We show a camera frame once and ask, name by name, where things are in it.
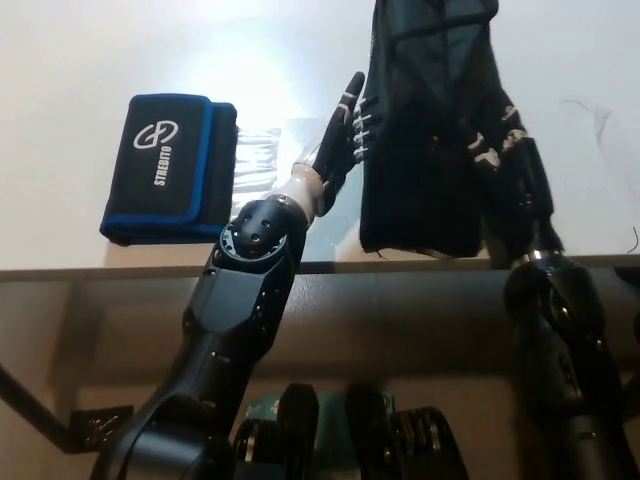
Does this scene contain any clear tape patch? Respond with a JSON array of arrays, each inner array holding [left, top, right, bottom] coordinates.
[[233, 117, 326, 201]]

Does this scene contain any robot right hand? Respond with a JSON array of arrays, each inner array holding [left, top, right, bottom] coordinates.
[[465, 90, 567, 260]]

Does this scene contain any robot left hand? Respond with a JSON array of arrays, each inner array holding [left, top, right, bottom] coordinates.
[[270, 71, 385, 219]]

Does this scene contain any black blue-trimmed Strebito case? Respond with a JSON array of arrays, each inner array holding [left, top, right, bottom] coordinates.
[[98, 93, 238, 247]]

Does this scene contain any black fabric lunch bag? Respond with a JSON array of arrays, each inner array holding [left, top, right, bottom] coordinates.
[[358, 0, 507, 260]]

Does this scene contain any black diagonal table leg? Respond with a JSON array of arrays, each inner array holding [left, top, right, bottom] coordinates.
[[0, 360, 72, 437]]

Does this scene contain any clear plastic film sheet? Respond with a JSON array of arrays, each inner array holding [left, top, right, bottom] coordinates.
[[499, 98, 637, 259]]

